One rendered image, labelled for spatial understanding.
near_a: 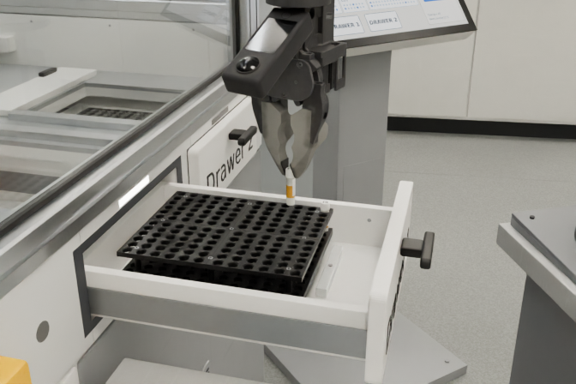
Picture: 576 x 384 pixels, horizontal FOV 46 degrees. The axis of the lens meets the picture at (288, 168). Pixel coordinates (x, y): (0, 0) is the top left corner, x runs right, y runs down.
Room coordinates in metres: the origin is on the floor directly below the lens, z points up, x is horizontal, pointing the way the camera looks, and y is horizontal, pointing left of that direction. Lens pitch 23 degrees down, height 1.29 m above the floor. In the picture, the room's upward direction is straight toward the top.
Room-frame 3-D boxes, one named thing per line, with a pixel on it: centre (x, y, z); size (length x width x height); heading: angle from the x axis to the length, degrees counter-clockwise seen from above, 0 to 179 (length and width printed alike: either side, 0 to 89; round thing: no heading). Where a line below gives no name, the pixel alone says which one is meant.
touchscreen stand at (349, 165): (1.65, -0.19, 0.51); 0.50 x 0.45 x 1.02; 31
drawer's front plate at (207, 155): (1.08, 0.11, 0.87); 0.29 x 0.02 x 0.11; 165
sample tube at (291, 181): (0.73, 0.00, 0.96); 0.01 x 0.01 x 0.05
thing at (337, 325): (0.74, 0.08, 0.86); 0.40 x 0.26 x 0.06; 75
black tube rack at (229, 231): (0.74, 0.07, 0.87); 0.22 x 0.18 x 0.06; 75
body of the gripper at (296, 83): (0.75, -0.02, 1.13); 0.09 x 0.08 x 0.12; 149
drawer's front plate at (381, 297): (0.69, -0.12, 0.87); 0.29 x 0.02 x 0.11; 165
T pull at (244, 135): (1.07, 0.08, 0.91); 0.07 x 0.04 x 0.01; 165
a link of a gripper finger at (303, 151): (0.73, -0.03, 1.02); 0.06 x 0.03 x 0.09; 149
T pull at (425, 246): (0.68, -0.15, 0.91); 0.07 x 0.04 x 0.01; 165
